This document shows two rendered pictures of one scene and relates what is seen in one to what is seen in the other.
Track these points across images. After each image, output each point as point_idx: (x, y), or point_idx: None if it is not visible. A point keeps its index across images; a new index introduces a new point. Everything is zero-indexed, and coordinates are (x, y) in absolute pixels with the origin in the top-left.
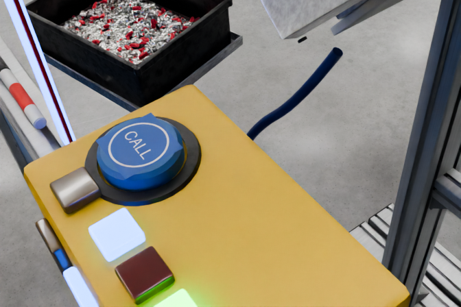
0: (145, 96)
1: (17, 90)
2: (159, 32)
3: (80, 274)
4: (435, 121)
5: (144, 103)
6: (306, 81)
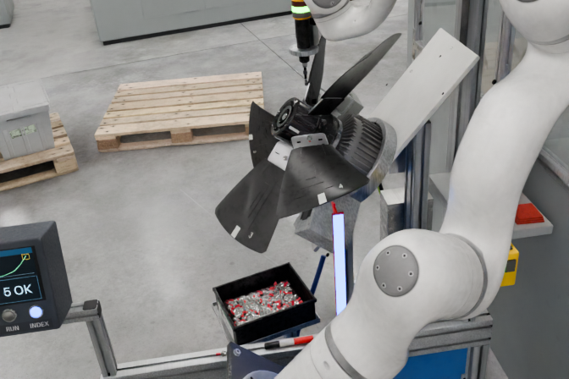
0: (315, 312)
1: (300, 338)
2: (277, 295)
3: None
4: (350, 260)
5: (315, 315)
6: (316, 277)
